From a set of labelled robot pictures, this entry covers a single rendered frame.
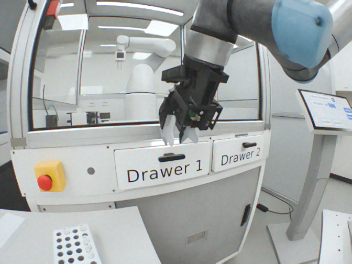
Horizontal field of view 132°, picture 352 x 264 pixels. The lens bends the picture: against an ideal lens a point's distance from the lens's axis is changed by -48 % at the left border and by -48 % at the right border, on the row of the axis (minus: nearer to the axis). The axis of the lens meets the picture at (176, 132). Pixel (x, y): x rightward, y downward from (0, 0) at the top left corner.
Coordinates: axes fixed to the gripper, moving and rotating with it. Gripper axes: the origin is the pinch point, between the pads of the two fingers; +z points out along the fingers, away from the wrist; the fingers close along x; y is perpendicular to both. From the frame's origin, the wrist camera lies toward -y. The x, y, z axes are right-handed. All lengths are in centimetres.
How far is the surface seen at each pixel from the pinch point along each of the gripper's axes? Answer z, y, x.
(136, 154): 6.0, -0.8, -8.7
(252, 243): 84, 48, 73
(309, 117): -9, 3, 78
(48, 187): 6.8, 6.4, -31.7
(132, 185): 13.2, 4.2, -10.6
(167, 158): 4.8, 2.7, -1.3
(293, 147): 43, -8, 161
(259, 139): 6.2, -0.7, 41.7
